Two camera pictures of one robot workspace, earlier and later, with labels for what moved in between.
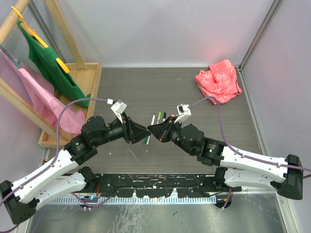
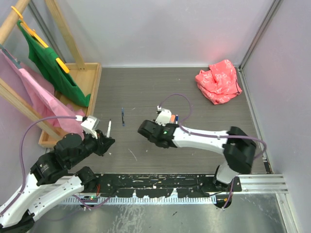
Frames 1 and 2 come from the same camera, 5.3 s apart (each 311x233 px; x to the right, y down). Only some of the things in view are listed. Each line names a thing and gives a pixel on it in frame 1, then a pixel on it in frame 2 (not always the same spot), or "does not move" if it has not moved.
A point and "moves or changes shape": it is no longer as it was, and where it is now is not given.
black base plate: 159,185 does not move
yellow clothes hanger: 31,31 does not move
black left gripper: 135,133 to 103,142
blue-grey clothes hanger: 16,63 does not move
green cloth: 44,58 does not move
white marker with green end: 146,139 moves or changes shape
